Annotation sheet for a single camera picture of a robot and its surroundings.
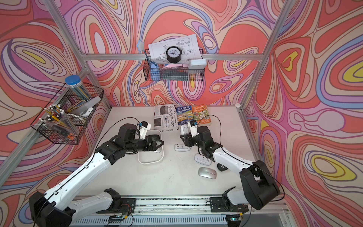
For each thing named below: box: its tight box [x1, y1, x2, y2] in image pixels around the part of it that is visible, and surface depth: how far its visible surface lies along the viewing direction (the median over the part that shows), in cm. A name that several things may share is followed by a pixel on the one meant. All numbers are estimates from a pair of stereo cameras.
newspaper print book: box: [153, 103, 179, 131], surface depth 110 cm
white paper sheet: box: [147, 34, 203, 64], surface depth 84 cm
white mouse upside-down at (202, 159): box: [193, 153, 213, 166], surface depth 90 cm
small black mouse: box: [216, 163, 229, 172], surface depth 86 cm
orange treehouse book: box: [191, 104, 212, 125], surface depth 114 cm
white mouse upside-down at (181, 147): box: [173, 143, 191, 152], surface depth 95 cm
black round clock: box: [166, 45, 182, 64], surface depth 80 cm
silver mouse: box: [198, 166, 217, 180], surface depth 86 cm
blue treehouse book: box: [176, 104, 195, 126], surface depth 113 cm
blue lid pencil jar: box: [64, 74, 92, 102], surface depth 73 cm
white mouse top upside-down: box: [180, 123, 191, 136], surface depth 84 cm
